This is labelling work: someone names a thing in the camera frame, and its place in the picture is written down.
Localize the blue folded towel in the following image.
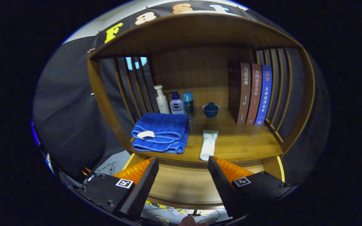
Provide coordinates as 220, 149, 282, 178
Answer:
132, 113, 190, 154

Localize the dark brown book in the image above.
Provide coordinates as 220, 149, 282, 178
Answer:
228, 62, 251, 125

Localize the white and blue lotion bottle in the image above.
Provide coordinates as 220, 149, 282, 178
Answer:
169, 91, 185, 115

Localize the blue lidded cup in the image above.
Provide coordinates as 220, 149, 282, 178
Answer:
202, 102, 220, 118

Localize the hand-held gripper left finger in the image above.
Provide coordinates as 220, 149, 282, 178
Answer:
76, 157, 159, 221

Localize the white squeeze tube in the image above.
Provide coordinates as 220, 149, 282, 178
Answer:
200, 130, 219, 161

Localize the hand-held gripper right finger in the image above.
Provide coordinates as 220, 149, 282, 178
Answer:
207, 156, 294, 218

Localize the black backdrop cloth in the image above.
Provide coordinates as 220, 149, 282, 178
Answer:
33, 0, 332, 186

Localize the wooden drawer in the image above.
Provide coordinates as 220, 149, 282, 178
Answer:
123, 153, 285, 210

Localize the blue book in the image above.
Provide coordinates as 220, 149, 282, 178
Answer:
255, 65, 273, 126

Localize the reddish brown book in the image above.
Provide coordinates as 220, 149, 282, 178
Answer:
246, 63, 262, 125

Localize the teal bottle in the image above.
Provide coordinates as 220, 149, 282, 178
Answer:
183, 92, 195, 121

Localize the wooden cabinet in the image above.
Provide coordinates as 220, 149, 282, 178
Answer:
87, 13, 316, 209

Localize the wooden countertop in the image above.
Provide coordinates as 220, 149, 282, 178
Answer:
130, 86, 283, 163

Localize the white pump bottle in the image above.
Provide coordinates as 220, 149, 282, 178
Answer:
154, 85, 170, 114

